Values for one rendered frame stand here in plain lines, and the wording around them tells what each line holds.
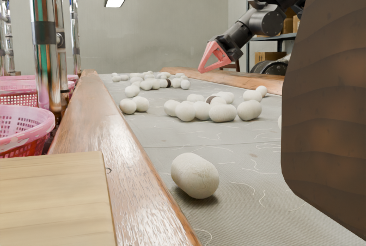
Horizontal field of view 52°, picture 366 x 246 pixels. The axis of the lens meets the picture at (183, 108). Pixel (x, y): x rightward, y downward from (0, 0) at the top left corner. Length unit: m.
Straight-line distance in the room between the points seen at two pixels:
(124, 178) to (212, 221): 0.05
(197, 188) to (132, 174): 0.04
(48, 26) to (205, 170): 0.25
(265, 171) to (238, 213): 0.07
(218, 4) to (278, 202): 5.62
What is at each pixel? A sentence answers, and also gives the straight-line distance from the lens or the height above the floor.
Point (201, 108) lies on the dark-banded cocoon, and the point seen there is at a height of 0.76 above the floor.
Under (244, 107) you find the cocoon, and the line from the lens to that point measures 0.42.
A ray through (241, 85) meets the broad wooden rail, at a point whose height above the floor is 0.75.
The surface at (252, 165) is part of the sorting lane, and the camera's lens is 0.26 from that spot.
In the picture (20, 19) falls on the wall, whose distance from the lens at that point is 5.41.
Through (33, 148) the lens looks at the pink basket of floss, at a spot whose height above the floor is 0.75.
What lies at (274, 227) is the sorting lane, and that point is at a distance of 0.17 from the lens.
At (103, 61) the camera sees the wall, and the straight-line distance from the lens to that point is 5.36.
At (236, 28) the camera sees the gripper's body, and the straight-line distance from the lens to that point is 0.93.
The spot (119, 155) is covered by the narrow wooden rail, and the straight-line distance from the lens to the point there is 0.20.
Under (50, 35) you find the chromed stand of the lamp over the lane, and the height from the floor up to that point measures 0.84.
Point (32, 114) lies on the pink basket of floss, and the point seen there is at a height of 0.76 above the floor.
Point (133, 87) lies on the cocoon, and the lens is 0.70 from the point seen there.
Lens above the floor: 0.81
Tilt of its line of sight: 8 degrees down
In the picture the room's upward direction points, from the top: 1 degrees counter-clockwise
